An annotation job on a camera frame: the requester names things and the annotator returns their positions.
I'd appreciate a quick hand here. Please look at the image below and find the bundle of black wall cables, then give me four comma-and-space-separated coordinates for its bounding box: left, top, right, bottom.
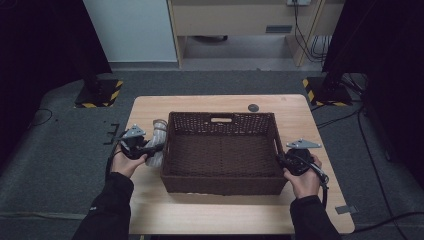
292, 2, 333, 65

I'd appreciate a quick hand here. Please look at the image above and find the left hand-held gripper cable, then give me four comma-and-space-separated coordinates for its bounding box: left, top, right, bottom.
104, 131, 129, 176

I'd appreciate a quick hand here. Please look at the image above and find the black stand with striped base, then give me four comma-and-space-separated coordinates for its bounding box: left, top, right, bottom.
301, 71, 354, 108
73, 63, 125, 109

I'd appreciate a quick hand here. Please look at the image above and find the person's right hand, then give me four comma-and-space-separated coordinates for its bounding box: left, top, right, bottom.
282, 153, 324, 200

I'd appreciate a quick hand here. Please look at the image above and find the black curtain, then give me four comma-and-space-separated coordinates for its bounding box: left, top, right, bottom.
0, 0, 113, 169
321, 0, 424, 189

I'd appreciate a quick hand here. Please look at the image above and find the black floor cable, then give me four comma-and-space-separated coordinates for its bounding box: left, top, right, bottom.
314, 107, 364, 130
352, 211, 424, 235
357, 105, 412, 240

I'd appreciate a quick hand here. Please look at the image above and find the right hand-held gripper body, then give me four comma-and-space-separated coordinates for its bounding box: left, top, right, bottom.
285, 138, 323, 177

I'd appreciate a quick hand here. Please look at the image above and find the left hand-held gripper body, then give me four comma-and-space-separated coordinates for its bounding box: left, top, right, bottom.
114, 123, 150, 161

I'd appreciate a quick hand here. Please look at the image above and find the right hand-held gripper cable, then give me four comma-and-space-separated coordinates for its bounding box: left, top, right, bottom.
299, 155, 331, 210

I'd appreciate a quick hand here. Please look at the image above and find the grey tape strip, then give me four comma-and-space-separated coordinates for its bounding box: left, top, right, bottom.
334, 204, 359, 216

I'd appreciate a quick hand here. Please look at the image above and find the thin looped floor cable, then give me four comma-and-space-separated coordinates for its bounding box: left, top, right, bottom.
28, 107, 54, 129

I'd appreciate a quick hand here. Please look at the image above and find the person's left hand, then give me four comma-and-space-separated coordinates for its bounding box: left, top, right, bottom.
109, 152, 148, 180

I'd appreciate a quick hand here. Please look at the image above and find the brown woven basket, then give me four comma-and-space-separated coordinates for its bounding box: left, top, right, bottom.
159, 111, 290, 197

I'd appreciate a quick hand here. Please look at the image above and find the hand-held gripper cable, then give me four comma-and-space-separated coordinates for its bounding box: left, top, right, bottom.
299, 155, 331, 210
104, 131, 129, 176

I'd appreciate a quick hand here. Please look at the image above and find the black tape floor mark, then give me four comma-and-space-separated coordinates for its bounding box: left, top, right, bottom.
102, 122, 121, 146

